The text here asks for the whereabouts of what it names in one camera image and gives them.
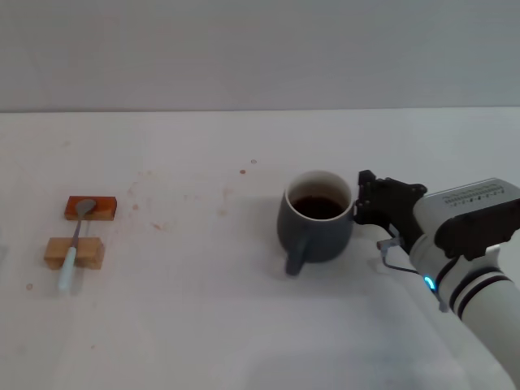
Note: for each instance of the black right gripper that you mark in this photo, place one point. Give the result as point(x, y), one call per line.
point(396, 203)

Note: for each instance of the grey ceramic cup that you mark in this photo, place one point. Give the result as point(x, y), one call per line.
point(321, 239)

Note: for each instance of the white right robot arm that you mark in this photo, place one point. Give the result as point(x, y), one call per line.
point(487, 308)

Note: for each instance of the dark coffee liquid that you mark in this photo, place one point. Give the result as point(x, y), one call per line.
point(317, 207)

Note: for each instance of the dark orange wooden block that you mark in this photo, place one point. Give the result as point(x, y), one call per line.
point(106, 206)

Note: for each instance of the light wooden notched block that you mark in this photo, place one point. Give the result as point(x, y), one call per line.
point(91, 252)

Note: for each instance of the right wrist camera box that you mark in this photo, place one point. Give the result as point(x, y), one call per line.
point(475, 219)

